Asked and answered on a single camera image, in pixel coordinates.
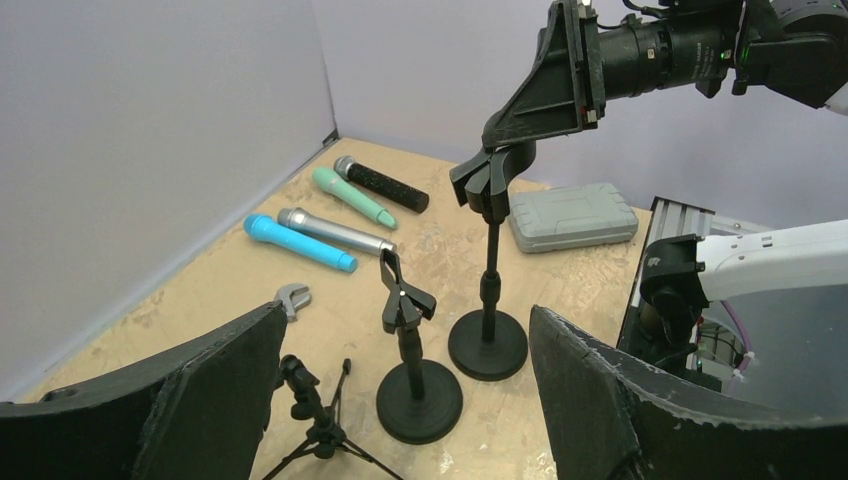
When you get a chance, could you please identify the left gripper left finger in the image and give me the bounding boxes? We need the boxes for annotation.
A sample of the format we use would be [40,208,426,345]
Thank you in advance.
[1,301,287,479]

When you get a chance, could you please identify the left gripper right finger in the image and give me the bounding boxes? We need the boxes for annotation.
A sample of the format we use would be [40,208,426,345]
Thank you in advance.
[529,305,847,479]

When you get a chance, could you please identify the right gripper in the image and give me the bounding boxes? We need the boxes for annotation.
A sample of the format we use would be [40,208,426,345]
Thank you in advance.
[481,1,606,149]

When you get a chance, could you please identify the black tripod shock-mount stand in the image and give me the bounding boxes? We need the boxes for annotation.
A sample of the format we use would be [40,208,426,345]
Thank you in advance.
[264,354,401,479]

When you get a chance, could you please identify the black round-base mic stand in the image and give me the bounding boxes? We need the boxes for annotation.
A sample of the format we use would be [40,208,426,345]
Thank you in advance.
[376,249,464,445]

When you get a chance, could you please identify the blue microphone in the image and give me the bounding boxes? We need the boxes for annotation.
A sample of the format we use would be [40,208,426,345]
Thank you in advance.
[243,213,358,273]

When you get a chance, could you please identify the black handheld microphone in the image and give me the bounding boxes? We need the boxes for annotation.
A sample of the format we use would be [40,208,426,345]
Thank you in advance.
[333,156,430,213]

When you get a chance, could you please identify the silver grey microphone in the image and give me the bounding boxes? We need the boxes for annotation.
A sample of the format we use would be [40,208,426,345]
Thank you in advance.
[276,207,397,257]

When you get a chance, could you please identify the mint green microphone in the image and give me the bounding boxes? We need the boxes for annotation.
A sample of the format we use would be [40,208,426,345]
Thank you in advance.
[311,167,398,230]

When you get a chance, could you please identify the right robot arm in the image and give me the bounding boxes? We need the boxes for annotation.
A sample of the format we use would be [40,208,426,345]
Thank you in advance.
[482,1,847,407]

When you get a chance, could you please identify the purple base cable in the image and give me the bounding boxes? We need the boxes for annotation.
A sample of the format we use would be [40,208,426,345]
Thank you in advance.
[718,301,755,379]

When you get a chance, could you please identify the red-handled adjustable wrench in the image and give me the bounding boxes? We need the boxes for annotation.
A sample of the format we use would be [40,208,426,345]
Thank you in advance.
[274,283,312,322]

